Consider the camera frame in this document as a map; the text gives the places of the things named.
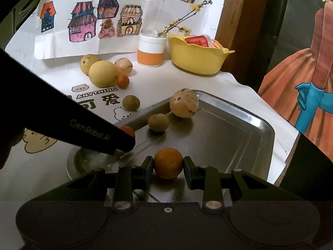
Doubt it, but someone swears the coloured houses drawing paper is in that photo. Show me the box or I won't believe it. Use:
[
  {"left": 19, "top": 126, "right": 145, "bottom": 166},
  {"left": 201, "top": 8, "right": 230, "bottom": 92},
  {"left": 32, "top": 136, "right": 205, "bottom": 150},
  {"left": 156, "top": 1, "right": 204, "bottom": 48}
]
[{"left": 34, "top": 0, "right": 164, "bottom": 60}]

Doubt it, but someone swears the orange round fruit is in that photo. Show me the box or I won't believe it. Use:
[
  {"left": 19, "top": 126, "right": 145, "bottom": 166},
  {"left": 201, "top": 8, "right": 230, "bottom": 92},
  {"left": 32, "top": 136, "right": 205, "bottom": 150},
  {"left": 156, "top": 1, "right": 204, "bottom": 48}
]
[{"left": 154, "top": 148, "right": 183, "bottom": 179}]

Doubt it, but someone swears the white printed table cloth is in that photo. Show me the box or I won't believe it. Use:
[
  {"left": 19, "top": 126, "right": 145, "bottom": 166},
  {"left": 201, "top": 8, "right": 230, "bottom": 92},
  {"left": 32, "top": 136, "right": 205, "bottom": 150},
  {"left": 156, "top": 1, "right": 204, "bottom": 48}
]
[{"left": 0, "top": 0, "right": 302, "bottom": 250}]

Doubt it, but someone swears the yellow green pear fruit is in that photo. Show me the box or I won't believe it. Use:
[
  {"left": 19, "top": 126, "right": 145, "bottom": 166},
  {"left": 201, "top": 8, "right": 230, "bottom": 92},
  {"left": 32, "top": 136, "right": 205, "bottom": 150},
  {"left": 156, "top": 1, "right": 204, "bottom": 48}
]
[{"left": 80, "top": 54, "right": 101, "bottom": 75}]

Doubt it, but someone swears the metal tray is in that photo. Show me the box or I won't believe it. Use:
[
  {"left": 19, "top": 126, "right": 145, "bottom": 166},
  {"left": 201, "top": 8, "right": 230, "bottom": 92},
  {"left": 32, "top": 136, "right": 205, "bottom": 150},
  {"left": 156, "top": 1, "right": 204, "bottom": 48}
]
[{"left": 67, "top": 91, "right": 275, "bottom": 179}]

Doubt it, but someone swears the yellow plastic bowl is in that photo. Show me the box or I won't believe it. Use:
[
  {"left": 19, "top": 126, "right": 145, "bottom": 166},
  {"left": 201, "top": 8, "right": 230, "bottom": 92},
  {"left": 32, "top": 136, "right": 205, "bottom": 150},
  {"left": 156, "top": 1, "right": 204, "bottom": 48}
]
[{"left": 168, "top": 33, "right": 235, "bottom": 75}]

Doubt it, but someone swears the yellow flower twig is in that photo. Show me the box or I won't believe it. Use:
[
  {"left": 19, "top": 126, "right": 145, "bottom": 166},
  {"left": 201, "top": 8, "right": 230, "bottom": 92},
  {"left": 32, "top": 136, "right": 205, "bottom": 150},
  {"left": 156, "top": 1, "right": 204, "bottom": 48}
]
[{"left": 157, "top": 0, "right": 213, "bottom": 37}]

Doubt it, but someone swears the white orange glass jar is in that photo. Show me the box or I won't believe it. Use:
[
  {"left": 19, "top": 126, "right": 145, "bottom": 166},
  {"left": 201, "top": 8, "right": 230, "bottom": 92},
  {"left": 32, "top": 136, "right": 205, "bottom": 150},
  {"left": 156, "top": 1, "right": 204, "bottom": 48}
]
[{"left": 137, "top": 31, "right": 167, "bottom": 67}]

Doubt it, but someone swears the small orange red fruit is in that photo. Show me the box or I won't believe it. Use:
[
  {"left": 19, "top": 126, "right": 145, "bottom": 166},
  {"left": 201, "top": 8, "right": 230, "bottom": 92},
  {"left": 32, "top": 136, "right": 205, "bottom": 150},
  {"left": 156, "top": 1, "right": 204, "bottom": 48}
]
[{"left": 116, "top": 75, "right": 130, "bottom": 89}]

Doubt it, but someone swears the red white toy block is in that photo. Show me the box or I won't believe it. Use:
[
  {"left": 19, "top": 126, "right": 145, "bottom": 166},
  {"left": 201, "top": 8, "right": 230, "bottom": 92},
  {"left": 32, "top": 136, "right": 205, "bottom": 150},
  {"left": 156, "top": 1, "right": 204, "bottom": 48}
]
[{"left": 185, "top": 34, "right": 213, "bottom": 48}]

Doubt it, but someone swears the beige speckled round fruit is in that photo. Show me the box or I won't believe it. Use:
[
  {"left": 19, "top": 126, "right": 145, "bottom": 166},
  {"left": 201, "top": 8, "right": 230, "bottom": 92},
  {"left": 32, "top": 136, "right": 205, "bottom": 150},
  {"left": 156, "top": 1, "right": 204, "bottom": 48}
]
[{"left": 169, "top": 88, "right": 199, "bottom": 119}]

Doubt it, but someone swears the brown wooden post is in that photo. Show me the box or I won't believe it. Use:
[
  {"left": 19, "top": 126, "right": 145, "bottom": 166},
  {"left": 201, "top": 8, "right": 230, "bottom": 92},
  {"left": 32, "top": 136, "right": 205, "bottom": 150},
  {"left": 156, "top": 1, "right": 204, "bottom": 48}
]
[{"left": 216, "top": 0, "right": 267, "bottom": 80}]

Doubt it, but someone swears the orange dress lady poster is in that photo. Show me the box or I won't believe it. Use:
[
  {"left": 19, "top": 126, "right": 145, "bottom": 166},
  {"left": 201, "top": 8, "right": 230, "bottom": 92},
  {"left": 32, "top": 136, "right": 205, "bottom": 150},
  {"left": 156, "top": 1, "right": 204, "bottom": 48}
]
[{"left": 258, "top": 0, "right": 332, "bottom": 158}]

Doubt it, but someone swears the large yellow round fruit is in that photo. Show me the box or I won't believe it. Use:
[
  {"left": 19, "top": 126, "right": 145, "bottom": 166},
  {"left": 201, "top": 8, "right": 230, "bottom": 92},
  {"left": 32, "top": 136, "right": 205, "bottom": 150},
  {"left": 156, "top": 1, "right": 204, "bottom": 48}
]
[{"left": 89, "top": 60, "right": 118, "bottom": 88}]

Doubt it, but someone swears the olive brown small fruit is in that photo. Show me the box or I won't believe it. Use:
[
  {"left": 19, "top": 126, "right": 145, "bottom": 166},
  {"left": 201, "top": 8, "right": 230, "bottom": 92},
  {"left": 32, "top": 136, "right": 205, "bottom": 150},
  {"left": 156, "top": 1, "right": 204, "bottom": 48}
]
[
  {"left": 122, "top": 95, "right": 140, "bottom": 112},
  {"left": 148, "top": 114, "right": 169, "bottom": 132}
]

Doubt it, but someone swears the pale peach round fruit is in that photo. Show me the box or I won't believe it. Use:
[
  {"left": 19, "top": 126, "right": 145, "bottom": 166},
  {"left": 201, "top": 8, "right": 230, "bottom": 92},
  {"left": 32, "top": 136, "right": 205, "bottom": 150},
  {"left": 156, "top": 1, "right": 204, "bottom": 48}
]
[{"left": 115, "top": 57, "right": 133, "bottom": 76}]

